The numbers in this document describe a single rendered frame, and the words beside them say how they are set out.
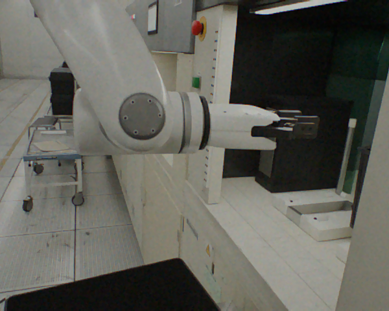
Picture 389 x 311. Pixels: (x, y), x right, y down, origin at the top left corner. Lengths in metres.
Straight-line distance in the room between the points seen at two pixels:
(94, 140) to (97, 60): 0.11
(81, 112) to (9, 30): 13.96
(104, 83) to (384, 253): 0.32
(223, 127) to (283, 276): 0.39
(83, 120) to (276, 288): 0.47
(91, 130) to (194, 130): 0.12
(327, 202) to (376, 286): 0.64
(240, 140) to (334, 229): 0.50
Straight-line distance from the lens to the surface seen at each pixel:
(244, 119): 0.43
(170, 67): 2.42
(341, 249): 0.82
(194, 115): 0.42
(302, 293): 0.70
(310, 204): 1.00
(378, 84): 1.47
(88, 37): 0.36
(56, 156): 2.84
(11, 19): 14.35
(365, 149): 0.76
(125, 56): 0.34
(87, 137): 0.41
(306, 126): 0.50
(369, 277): 0.41
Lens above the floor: 1.28
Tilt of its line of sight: 17 degrees down
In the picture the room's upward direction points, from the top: 4 degrees clockwise
